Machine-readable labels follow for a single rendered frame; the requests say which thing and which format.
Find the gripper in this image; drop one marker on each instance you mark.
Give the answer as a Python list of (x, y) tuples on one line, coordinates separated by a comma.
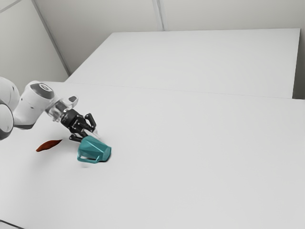
[(70, 120)]

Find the teal faceted mug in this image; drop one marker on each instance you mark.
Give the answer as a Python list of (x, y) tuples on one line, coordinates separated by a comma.
[(93, 149)]

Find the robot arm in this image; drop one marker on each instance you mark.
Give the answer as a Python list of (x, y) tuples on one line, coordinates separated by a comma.
[(26, 107)]

